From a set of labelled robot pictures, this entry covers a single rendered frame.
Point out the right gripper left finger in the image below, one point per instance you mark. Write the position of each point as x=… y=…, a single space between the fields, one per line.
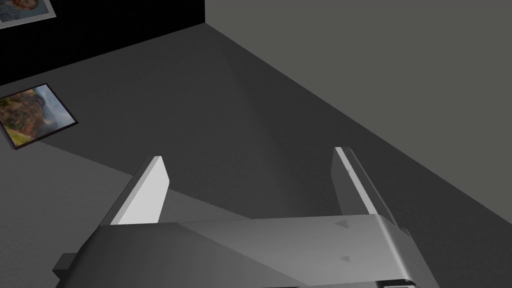
x=144 y=196

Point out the landscape picture in dark frame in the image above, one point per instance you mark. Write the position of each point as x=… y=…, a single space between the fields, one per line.
x=34 y=114

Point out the portrait picture in pale frame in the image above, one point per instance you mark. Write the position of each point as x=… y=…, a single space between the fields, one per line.
x=22 y=8

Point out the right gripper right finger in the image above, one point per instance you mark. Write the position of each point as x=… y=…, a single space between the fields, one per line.
x=354 y=188

